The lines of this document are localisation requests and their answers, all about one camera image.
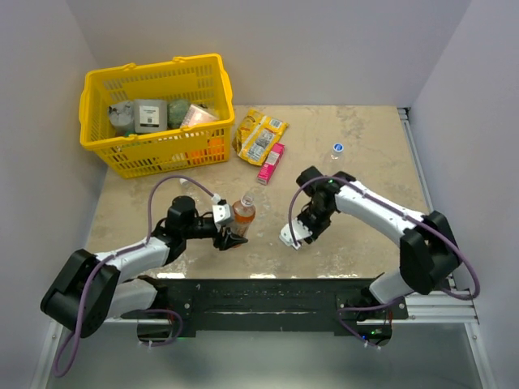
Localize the orange drink bottle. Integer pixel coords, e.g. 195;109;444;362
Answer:
231;192;255;237

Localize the clear bottle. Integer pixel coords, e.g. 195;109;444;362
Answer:
178;178;212;204
324;144;345;176

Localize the blue Pocari Sweat cap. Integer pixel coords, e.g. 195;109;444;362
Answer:
333;143;344;153

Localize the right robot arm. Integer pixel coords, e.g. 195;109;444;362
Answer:
280;166;461;318

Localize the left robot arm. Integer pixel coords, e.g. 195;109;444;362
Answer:
40;195;247;338

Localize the pink carton box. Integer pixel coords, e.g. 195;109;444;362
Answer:
256;143;285;186

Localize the yellow snack bag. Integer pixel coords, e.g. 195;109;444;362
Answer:
231;109;289;166

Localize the pink packaged item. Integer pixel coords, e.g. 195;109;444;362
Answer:
180;104;219;127

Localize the green round item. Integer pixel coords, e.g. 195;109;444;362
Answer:
167;99;191;130

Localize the grey box in basket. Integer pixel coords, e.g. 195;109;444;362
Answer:
134;99;168;135

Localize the grey bag in basket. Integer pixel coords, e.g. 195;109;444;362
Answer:
108;100;135;133

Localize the yellow plastic shopping basket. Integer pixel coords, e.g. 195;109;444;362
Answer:
79;53;235;178

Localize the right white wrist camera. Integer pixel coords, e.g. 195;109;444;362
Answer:
279;218;312;250

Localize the black base frame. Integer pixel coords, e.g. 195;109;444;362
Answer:
123;278;409;344

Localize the aluminium rail frame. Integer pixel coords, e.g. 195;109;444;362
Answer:
48;106;493;388

